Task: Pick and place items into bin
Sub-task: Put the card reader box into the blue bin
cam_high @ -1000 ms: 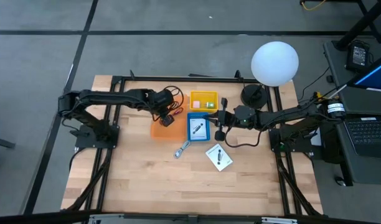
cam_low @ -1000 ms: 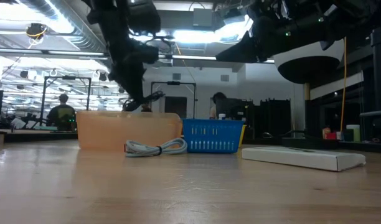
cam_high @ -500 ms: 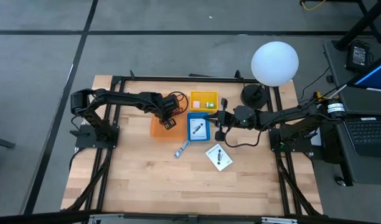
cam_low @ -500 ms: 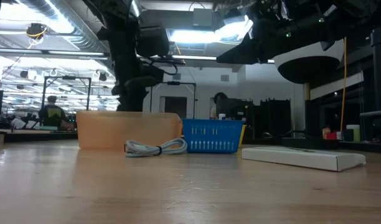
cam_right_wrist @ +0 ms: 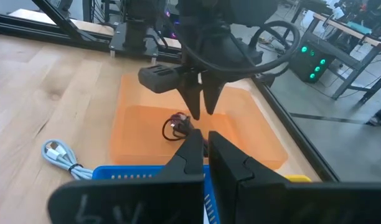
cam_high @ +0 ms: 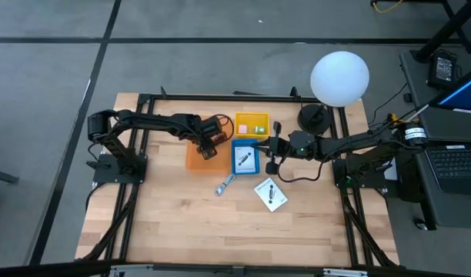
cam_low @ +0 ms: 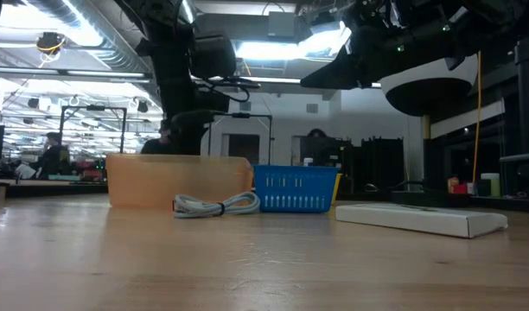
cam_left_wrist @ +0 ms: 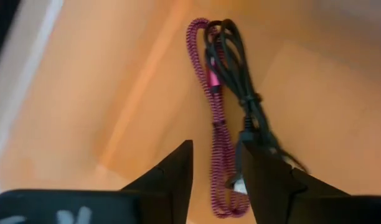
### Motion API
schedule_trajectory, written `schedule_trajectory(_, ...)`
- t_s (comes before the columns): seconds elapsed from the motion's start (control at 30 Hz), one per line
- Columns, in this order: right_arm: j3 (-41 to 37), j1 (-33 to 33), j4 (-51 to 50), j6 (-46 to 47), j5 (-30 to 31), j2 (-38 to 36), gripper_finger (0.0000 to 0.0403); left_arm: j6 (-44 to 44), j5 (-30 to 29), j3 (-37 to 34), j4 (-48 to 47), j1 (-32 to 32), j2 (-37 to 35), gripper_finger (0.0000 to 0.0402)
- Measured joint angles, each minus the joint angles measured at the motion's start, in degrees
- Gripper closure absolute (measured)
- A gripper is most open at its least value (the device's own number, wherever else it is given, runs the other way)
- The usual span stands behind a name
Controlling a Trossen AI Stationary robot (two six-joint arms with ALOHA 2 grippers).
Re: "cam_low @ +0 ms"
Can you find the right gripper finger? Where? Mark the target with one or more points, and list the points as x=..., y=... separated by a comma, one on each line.
x=338, y=65
x=342, y=82

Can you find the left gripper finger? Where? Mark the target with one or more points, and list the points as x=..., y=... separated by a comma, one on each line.
x=191, y=140

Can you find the white box with adapter picture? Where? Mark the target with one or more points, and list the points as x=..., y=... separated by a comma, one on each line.
x=420, y=222

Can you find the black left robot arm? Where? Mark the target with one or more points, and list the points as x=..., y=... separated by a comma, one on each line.
x=169, y=65

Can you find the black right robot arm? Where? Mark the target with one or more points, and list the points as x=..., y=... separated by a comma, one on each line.
x=463, y=21

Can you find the orange mat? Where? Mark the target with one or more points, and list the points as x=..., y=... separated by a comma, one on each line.
x=161, y=181

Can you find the white globe lamp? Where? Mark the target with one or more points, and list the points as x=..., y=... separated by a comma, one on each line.
x=441, y=75

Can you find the grey ceiling box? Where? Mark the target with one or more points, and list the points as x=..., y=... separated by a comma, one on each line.
x=282, y=23

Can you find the ceiling light panel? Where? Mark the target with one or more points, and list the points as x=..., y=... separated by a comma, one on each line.
x=269, y=51

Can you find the yellow slotted plastic basket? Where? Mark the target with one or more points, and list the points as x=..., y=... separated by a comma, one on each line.
x=336, y=188

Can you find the blue slotted plastic basket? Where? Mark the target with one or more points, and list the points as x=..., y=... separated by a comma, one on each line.
x=290, y=190

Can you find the black ceiling device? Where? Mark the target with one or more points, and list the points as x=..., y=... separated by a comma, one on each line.
x=50, y=42

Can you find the red box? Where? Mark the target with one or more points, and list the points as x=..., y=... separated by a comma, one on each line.
x=459, y=188

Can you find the white and green container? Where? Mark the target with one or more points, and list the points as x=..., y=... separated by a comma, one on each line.
x=490, y=185

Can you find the black rig frame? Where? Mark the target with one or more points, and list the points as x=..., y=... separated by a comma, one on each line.
x=240, y=115
x=93, y=107

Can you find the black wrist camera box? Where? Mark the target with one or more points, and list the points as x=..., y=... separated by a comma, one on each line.
x=212, y=54

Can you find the silver ceiling duct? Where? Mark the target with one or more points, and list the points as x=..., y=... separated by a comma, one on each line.
x=96, y=39

